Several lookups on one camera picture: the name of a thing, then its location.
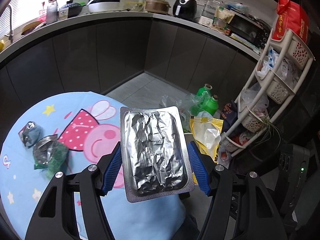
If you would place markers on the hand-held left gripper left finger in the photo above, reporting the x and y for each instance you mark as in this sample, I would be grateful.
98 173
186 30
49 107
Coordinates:
112 170

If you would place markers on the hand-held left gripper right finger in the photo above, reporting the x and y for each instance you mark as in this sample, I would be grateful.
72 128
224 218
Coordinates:
198 167

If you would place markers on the white trash bin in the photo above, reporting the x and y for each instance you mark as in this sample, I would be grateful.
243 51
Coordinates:
187 136

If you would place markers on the silver foil blister tray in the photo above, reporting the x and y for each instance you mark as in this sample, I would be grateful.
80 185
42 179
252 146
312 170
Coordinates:
155 155

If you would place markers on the red silver snack wrapper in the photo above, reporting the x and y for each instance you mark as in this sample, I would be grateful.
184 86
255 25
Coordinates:
31 135

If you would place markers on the yellow clear window wrapper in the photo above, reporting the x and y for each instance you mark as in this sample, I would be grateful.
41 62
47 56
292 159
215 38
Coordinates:
195 127

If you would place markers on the green plant leaves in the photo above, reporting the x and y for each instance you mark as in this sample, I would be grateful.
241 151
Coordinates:
270 127

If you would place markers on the green silver crumpled wrapper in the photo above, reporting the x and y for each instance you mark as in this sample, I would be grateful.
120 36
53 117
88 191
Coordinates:
55 157

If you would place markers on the navy shopping bag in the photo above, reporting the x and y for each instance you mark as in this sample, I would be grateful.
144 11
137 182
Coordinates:
228 115

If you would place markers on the clear plastic bag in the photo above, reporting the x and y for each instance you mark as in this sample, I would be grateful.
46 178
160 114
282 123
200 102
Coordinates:
172 102

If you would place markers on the round blue cartoon tablecloth table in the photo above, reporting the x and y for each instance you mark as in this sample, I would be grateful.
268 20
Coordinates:
25 192

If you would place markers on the white plastic storage rack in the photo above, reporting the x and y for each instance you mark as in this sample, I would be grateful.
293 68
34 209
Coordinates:
262 80

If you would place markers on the white plastic bag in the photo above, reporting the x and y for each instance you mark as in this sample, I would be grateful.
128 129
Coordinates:
263 65

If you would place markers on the dark kitchen counter cabinets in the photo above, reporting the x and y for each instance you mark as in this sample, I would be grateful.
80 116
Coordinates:
100 50

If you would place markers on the black toaster oven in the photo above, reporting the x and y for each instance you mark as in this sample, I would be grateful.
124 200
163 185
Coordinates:
250 30

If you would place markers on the green snack bags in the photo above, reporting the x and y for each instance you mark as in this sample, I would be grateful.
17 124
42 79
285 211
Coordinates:
222 17

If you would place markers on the white food steamer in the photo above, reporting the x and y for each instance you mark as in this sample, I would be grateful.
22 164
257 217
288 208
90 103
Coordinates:
207 15

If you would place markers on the red rice bag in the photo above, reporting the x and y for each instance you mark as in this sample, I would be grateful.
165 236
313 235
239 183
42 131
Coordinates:
290 20

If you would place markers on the black air fryer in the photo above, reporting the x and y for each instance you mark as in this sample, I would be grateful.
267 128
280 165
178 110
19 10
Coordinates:
183 7

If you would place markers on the clear plastic cup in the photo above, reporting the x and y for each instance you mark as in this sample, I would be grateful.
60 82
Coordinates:
63 13

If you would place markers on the black clay pot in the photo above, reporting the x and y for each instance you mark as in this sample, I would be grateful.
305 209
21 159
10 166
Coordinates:
75 9

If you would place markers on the white electric cooker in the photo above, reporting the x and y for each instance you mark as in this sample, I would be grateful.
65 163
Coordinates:
105 3

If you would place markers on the brown cooking pot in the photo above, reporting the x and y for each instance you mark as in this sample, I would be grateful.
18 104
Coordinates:
157 6

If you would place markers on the yellow round sponge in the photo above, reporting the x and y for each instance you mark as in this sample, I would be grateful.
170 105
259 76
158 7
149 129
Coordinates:
1 45

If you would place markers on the pink soap bottle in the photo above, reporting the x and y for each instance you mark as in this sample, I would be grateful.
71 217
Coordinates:
43 13

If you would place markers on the glass jar with red lid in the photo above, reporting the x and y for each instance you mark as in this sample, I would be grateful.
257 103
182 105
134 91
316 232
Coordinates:
52 10

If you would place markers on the chrome kitchen faucet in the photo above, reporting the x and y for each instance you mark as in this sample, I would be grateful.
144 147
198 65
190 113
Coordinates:
10 22

